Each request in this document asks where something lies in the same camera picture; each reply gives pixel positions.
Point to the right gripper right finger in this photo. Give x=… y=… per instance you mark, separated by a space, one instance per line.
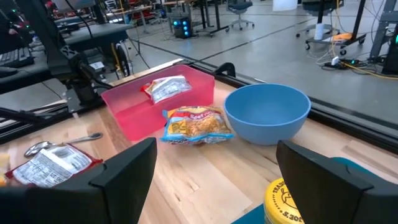
x=326 y=199

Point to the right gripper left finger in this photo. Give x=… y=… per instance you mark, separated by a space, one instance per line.
x=93 y=202

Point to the dark jar with yellow lid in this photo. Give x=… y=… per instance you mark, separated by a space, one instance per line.
x=276 y=205

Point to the roast beef ramen pack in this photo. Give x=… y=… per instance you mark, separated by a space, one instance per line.
x=49 y=168

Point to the yellow chicken ramen pack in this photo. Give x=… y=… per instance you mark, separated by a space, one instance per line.
x=3 y=168

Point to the blue beef ramen pack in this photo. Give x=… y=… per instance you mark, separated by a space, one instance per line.
x=196 y=124

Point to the red white ramen pack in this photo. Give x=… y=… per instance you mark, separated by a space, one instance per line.
x=168 y=88

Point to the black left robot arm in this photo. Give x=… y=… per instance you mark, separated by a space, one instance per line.
x=46 y=37

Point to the orange item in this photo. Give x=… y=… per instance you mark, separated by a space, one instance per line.
x=342 y=36

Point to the silver metal spoon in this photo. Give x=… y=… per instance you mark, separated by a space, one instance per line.
x=37 y=147

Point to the dark teal plastic bin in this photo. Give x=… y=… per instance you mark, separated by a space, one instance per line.
x=248 y=217

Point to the red translucent plastic bin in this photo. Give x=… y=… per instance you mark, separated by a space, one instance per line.
x=136 y=118

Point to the blue bowl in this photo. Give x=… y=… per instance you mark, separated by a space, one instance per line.
x=267 y=118

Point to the black power strip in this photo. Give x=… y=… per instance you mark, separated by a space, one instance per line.
x=348 y=63

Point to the black wheel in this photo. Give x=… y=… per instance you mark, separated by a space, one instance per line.
x=122 y=59

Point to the black keyboard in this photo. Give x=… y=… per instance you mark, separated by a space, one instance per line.
x=15 y=57

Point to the white cylinder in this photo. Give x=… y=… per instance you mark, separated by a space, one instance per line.
x=319 y=31

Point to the grey desk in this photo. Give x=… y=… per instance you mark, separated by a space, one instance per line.
x=102 y=31

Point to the grey metal leg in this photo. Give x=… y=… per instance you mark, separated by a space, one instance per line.
x=381 y=31

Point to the black wheeled stand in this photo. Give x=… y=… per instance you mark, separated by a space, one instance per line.
x=359 y=18

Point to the computer tower blue lights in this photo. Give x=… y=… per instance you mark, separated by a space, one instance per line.
x=182 y=28

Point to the office chair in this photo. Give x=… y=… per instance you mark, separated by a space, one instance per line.
x=239 y=6

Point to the black desk frame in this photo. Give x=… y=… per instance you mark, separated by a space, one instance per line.
x=216 y=15

